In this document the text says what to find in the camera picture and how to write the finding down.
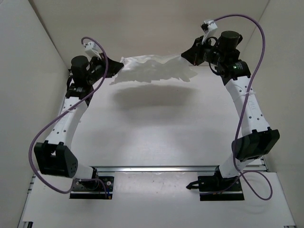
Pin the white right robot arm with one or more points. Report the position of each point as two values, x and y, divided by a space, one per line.
255 138

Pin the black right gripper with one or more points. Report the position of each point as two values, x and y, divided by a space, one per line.
194 55

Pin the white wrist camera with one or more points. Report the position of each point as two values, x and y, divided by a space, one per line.
91 49
209 27

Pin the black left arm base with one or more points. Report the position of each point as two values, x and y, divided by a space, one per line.
94 190

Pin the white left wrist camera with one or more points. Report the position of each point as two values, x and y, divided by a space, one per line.
91 49

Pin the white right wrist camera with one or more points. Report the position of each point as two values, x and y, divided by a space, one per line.
209 27

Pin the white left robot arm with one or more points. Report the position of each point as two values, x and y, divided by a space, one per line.
54 155

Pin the white pleated skirt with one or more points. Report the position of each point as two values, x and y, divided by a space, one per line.
149 68

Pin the aluminium table edge rail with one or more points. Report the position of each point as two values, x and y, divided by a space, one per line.
156 168

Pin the white front cover board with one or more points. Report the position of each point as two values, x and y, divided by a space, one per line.
156 200

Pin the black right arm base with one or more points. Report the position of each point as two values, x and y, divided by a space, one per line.
217 188

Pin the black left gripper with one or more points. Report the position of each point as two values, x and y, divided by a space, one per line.
114 67

